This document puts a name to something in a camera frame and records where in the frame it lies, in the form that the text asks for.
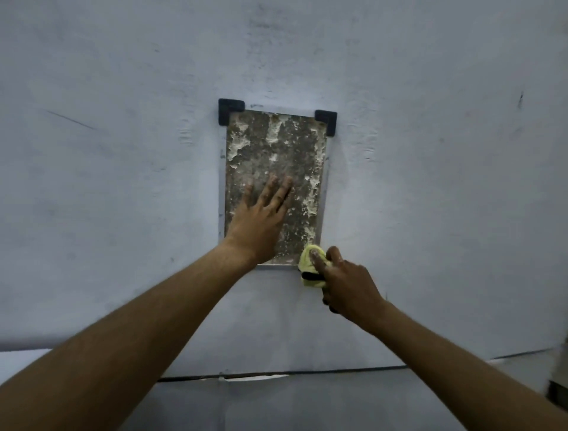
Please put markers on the stained wall mirror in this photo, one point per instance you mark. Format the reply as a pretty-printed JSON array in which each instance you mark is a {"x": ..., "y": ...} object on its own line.
[{"x": 275, "y": 151}]

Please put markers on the person's right hand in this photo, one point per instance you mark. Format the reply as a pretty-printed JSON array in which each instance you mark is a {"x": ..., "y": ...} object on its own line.
[{"x": 353, "y": 291}]

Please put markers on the black corner bracket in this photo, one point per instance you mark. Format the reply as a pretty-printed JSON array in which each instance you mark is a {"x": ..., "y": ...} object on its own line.
[
  {"x": 327, "y": 120},
  {"x": 230, "y": 109}
]

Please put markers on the yellow cleaning cloth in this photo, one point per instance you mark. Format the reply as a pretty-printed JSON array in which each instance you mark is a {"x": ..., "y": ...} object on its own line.
[{"x": 306, "y": 262}]

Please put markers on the person's left hand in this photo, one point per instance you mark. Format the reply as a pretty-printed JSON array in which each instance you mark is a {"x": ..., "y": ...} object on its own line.
[{"x": 257, "y": 226}]

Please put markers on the person's right forearm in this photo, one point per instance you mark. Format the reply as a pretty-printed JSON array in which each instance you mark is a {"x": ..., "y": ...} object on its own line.
[{"x": 461, "y": 377}]

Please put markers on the person's right middle finger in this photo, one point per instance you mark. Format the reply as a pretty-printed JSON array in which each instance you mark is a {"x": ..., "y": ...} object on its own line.
[{"x": 335, "y": 255}]

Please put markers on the person's left forearm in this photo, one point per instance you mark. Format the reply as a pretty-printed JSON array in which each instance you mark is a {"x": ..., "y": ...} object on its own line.
[{"x": 124, "y": 350}]

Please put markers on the person's left little finger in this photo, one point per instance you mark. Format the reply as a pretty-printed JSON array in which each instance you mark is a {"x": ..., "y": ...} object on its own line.
[{"x": 247, "y": 196}]

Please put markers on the person's left middle finger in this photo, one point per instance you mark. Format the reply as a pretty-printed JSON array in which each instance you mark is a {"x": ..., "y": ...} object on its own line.
[{"x": 277, "y": 194}]

